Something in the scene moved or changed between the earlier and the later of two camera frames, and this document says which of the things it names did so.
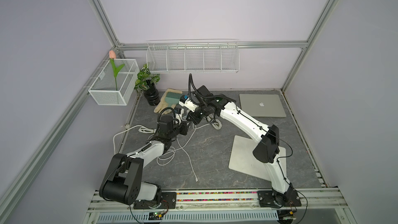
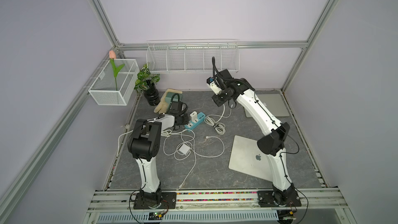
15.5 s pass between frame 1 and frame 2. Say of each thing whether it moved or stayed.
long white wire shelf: stayed
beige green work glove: stayed
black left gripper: moved
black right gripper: moved
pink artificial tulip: stayed
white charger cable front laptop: moved
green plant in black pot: stayed
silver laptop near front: stayed
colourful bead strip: stayed
